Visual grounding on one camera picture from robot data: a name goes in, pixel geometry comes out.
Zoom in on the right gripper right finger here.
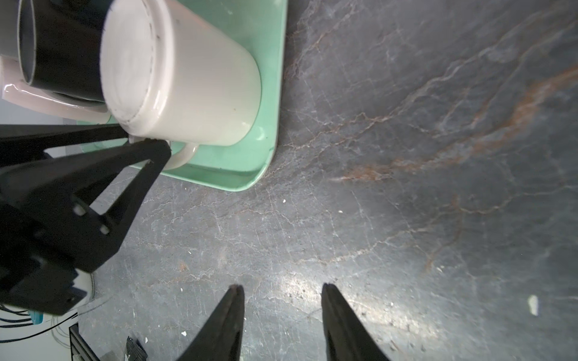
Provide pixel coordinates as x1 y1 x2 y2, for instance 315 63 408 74
322 284 390 361

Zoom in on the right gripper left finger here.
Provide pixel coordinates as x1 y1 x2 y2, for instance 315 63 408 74
178 284 245 361

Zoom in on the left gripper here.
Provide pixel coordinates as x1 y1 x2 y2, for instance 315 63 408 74
1 140 171 315

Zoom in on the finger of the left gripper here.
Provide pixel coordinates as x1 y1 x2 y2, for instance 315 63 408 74
1 124 128 167

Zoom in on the black mug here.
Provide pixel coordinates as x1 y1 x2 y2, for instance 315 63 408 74
17 0 111 102

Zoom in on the cream white mug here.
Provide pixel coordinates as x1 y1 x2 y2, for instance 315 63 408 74
99 0 261 169

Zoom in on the green floral tray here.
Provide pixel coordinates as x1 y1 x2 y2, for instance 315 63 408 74
76 0 289 193

